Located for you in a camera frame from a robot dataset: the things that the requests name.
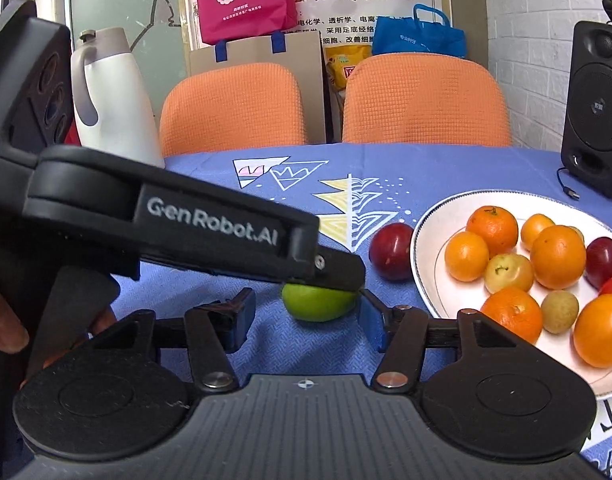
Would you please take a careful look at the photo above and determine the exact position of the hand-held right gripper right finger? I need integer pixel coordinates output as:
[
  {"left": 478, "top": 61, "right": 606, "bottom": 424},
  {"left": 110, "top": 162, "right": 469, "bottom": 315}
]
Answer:
[{"left": 358, "top": 290, "right": 516, "bottom": 394}]

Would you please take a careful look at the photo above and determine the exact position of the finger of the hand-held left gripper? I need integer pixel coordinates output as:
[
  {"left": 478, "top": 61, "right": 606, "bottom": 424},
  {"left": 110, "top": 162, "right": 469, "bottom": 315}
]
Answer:
[{"left": 138, "top": 244, "right": 367, "bottom": 293}]

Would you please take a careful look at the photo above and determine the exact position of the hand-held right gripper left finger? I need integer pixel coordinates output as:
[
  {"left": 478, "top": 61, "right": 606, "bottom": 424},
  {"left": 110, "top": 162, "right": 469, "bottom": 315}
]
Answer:
[{"left": 88, "top": 287, "right": 257, "bottom": 394}]

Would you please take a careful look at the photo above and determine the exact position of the green apple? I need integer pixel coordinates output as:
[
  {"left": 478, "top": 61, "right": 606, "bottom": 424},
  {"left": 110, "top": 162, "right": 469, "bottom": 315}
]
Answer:
[{"left": 282, "top": 282, "right": 359, "bottom": 322}]

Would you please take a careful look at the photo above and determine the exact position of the dark orange tangerine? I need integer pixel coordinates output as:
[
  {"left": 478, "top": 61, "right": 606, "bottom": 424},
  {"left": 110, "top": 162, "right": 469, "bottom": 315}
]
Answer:
[
  {"left": 480, "top": 286, "right": 544, "bottom": 346},
  {"left": 466, "top": 205, "right": 519, "bottom": 257}
]

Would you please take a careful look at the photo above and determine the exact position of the small orange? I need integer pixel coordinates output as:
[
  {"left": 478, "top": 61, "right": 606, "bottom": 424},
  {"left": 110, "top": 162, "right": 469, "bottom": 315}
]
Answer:
[{"left": 520, "top": 213, "right": 556, "bottom": 251}]

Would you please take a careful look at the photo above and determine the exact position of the tan longan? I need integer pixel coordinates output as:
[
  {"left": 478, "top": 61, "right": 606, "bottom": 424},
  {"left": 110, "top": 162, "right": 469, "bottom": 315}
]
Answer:
[{"left": 540, "top": 290, "right": 580, "bottom": 335}]

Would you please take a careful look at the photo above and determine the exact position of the white plate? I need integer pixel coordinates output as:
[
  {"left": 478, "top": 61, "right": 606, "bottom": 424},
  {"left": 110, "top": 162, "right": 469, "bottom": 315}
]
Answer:
[{"left": 410, "top": 189, "right": 612, "bottom": 402}]

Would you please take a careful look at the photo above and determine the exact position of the large orange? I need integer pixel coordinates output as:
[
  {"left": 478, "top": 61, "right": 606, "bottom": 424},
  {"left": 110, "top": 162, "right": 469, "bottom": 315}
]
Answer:
[{"left": 573, "top": 293, "right": 612, "bottom": 369}]

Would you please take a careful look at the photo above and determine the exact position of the red plum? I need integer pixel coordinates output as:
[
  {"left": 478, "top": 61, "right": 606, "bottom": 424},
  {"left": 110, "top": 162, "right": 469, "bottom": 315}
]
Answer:
[
  {"left": 369, "top": 222, "right": 417, "bottom": 281},
  {"left": 584, "top": 236, "right": 612, "bottom": 289}
]

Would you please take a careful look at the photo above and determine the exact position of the person's left hand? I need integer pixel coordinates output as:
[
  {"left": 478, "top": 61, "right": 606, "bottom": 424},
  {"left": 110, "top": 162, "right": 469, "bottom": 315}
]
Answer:
[{"left": 0, "top": 274, "right": 31, "bottom": 356}]

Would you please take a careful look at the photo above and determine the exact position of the white thermos jug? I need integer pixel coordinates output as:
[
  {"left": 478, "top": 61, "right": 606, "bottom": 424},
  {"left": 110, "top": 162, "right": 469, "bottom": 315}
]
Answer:
[{"left": 70, "top": 27, "right": 165, "bottom": 168}]

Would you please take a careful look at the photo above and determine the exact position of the blue printed tablecloth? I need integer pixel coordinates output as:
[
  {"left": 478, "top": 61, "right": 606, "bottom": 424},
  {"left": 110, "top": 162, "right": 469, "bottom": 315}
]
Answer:
[{"left": 111, "top": 142, "right": 612, "bottom": 478}]

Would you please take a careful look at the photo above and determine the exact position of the orange chair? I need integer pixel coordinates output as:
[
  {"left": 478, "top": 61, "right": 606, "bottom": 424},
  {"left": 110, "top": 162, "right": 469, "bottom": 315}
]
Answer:
[
  {"left": 158, "top": 62, "right": 309, "bottom": 157},
  {"left": 342, "top": 53, "right": 512, "bottom": 147}
]

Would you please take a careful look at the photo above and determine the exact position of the yellow snack packet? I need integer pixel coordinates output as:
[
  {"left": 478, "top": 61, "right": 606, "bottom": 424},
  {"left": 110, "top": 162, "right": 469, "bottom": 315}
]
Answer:
[{"left": 326, "top": 44, "right": 374, "bottom": 92}]

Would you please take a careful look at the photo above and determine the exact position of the pink tote bag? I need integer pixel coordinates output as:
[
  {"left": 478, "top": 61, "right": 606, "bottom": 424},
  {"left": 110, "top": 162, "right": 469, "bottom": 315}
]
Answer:
[{"left": 193, "top": 0, "right": 301, "bottom": 61}]

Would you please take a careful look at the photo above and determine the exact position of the blue plastic bag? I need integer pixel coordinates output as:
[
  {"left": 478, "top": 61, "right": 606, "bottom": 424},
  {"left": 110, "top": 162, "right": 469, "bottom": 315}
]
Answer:
[{"left": 372, "top": 4, "right": 467, "bottom": 59}]

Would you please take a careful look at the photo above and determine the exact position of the black speaker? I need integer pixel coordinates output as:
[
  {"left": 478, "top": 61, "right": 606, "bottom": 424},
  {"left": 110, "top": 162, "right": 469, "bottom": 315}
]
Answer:
[{"left": 560, "top": 0, "right": 612, "bottom": 200}]

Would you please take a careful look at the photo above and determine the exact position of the black speaker cable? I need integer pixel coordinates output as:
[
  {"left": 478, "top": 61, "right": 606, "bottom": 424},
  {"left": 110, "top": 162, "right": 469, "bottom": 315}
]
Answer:
[{"left": 556, "top": 166, "right": 581, "bottom": 201}]

